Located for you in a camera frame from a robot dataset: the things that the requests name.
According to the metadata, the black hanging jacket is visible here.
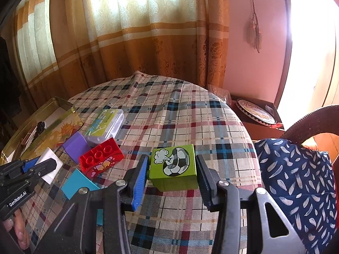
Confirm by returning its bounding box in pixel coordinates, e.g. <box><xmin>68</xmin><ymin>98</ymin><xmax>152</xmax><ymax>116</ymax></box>
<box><xmin>0</xmin><ymin>36</ymin><xmax>22</xmax><ymax>117</ymax></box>

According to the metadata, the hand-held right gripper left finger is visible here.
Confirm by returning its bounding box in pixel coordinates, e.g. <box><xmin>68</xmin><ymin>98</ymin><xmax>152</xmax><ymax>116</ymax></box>
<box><xmin>40</xmin><ymin>154</ymin><xmax>149</xmax><ymax>254</ymax></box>

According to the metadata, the brown cardboard box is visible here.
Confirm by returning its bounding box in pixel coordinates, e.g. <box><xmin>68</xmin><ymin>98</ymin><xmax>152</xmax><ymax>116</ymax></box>
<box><xmin>229</xmin><ymin>94</ymin><xmax>285</xmax><ymax>139</ymax></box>

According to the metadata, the hanging tassel cord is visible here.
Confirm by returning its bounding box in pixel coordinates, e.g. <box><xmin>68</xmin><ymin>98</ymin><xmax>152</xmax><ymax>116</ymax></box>
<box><xmin>247</xmin><ymin>0</ymin><xmax>263</xmax><ymax>53</ymax></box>

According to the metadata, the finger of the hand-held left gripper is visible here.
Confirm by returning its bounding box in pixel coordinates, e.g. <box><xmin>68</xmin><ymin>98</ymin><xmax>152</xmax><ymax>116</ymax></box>
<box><xmin>25</xmin><ymin>158</ymin><xmax>57</xmax><ymax>182</ymax></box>
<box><xmin>0</xmin><ymin>157</ymin><xmax>41</xmax><ymax>181</ymax></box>

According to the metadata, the brown wicker chair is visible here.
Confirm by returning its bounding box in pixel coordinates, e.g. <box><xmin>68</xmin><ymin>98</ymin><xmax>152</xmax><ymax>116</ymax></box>
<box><xmin>285</xmin><ymin>107</ymin><xmax>339</xmax><ymax>164</ymax></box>

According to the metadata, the teal building block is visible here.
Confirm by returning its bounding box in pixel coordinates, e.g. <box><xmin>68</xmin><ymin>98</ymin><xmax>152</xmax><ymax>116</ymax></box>
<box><xmin>61</xmin><ymin>169</ymin><xmax>104</xmax><ymax>226</ymax></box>

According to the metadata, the person's left hand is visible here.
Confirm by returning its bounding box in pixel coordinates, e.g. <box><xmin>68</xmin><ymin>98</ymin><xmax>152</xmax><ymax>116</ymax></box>
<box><xmin>3</xmin><ymin>209</ymin><xmax>31</xmax><ymax>249</ymax></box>

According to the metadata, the black hair clip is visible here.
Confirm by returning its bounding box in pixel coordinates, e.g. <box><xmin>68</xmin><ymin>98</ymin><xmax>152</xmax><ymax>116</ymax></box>
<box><xmin>34</xmin><ymin>121</ymin><xmax>47</xmax><ymax>138</ymax></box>

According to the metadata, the blue feather print cushion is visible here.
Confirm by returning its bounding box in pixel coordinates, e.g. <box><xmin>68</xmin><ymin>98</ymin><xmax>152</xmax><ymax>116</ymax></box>
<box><xmin>254</xmin><ymin>138</ymin><xmax>338</xmax><ymax>254</ymax></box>

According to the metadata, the white charger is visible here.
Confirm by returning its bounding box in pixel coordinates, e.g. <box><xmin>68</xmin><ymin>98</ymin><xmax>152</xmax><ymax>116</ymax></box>
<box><xmin>40</xmin><ymin>148</ymin><xmax>63</xmax><ymax>184</ymax></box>

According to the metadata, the copper coloured box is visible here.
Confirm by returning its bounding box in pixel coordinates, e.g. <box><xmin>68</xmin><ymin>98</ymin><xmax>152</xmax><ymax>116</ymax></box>
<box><xmin>20</xmin><ymin>134</ymin><xmax>35</xmax><ymax>148</ymax></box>

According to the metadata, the orange and white curtain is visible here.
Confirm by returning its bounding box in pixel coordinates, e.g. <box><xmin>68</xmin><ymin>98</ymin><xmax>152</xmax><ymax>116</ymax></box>
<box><xmin>8</xmin><ymin>0</ymin><xmax>64</xmax><ymax>104</ymax></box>
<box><xmin>49</xmin><ymin>0</ymin><xmax>231</xmax><ymax>90</ymax></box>

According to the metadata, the gold metal tin box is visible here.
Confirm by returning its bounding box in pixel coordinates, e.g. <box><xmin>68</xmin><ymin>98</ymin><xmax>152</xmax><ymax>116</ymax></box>
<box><xmin>0</xmin><ymin>97</ymin><xmax>84</xmax><ymax>164</ymax></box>

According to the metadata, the wooden door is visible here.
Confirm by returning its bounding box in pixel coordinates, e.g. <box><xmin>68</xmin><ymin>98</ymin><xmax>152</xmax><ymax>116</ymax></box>
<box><xmin>326</xmin><ymin>66</ymin><xmax>339</xmax><ymax>106</ymax></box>

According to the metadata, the purple block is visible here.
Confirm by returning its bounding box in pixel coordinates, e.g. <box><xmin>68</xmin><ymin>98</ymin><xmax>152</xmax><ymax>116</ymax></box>
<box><xmin>62</xmin><ymin>132</ymin><xmax>92</xmax><ymax>161</ymax></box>

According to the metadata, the red building block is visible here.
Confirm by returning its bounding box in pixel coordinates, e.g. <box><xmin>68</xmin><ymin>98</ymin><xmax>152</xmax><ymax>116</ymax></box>
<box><xmin>79</xmin><ymin>137</ymin><xmax>125</xmax><ymax>178</ymax></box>

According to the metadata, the green block with soccer ball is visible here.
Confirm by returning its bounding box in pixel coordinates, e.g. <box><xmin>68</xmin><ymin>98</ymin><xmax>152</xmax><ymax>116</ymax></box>
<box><xmin>150</xmin><ymin>144</ymin><xmax>199</xmax><ymax>192</ymax></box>

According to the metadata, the clear plastic bag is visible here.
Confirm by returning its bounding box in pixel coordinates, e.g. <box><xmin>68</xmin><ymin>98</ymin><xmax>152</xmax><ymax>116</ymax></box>
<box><xmin>208</xmin><ymin>84</ymin><xmax>231</xmax><ymax>104</ymax></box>

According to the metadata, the round patterned plate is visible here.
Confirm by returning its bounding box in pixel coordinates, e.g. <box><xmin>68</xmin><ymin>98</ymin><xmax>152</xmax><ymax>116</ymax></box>
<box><xmin>236</xmin><ymin>98</ymin><xmax>277</xmax><ymax>124</ymax></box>

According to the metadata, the clear box with green label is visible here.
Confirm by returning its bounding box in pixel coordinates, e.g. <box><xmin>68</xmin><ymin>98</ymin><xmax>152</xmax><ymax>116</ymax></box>
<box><xmin>85</xmin><ymin>108</ymin><xmax>125</xmax><ymax>145</ymax></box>

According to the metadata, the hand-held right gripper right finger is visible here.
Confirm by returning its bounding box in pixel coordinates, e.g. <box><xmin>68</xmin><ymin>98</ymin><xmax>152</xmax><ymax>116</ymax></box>
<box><xmin>195</xmin><ymin>154</ymin><xmax>308</xmax><ymax>254</ymax></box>

